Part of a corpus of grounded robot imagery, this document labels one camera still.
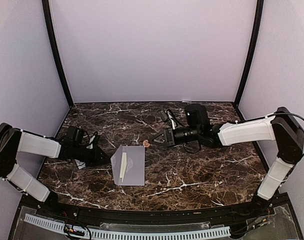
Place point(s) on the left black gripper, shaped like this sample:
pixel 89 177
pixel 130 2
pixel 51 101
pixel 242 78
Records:
pixel 96 160

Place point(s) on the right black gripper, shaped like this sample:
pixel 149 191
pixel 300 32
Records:
pixel 169 138

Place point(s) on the white sticker sheet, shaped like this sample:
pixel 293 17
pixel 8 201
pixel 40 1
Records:
pixel 80 164

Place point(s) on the grey envelope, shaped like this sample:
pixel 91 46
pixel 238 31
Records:
pixel 135 171

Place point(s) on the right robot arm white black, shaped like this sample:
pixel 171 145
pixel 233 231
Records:
pixel 280 126

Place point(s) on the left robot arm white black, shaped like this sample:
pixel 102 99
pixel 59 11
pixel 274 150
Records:
pixel 68 147

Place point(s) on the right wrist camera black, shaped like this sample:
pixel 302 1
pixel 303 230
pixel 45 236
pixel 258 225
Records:
pixel 164 116

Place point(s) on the white slotted cable duct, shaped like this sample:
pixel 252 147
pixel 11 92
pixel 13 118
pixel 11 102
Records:
pixel 113 231

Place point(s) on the black front table rail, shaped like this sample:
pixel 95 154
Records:
pixel 95 216

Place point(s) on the right black frame post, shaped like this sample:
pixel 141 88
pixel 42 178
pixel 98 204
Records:
pixel 250 52

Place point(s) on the black frame post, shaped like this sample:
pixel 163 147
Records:
pixel 55 51
pixel 250 52

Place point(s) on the left black frame post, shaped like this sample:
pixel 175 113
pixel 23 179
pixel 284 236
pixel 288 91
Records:
pixel 55 51

